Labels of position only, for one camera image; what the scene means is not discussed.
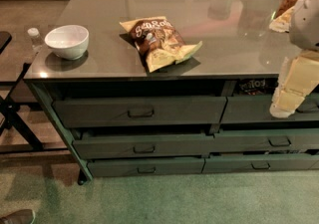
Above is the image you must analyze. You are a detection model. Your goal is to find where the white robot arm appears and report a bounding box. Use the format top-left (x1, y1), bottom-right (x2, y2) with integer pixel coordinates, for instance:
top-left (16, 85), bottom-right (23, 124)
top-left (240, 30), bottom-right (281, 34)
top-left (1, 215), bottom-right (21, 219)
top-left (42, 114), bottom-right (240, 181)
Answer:
top-left (269, 0), bottom-right (319, 118)

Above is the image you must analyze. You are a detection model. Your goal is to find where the black folding table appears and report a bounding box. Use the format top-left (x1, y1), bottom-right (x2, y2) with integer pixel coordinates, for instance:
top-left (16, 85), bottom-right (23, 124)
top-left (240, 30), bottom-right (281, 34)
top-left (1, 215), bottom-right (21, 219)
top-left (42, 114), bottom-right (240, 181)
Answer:
top-left (0, 31), bottom-right (68, 154)

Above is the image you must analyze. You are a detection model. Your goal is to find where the brown yellow chip bag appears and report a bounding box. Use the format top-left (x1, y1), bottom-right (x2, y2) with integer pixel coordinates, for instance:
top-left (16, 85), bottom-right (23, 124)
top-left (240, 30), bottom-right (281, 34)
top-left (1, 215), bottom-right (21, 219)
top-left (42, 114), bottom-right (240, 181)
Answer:
top-left (120, 16), bottom-right (202, 73)

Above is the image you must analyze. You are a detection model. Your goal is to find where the white ceramic bowl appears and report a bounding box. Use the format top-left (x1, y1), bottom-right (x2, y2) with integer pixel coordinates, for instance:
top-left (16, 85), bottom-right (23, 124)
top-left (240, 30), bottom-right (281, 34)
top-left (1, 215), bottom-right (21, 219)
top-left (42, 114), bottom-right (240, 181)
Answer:
top-left (45, 25), bottom-right (89, 60)

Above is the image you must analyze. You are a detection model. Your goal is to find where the brown shoe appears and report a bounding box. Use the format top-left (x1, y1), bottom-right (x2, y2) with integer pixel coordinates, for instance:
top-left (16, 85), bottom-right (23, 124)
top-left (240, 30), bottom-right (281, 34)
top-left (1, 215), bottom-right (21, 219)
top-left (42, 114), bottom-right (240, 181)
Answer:
top-left (0, 209), bottom-right (35, 224)

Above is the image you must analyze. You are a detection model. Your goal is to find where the dark snack bag in drawer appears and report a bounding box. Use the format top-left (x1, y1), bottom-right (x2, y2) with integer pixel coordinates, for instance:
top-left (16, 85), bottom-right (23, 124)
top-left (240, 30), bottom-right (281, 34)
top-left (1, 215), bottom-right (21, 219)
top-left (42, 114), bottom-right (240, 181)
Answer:
top-left (234, 79), bottom-right (277, 96)

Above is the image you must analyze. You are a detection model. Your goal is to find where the dark green drawer cabinet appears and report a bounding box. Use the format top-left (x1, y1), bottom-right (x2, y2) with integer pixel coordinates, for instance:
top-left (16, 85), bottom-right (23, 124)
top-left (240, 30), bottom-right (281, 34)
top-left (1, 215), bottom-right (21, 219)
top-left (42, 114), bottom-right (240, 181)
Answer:
top-left (26, 0), bottom-right (319, 181)

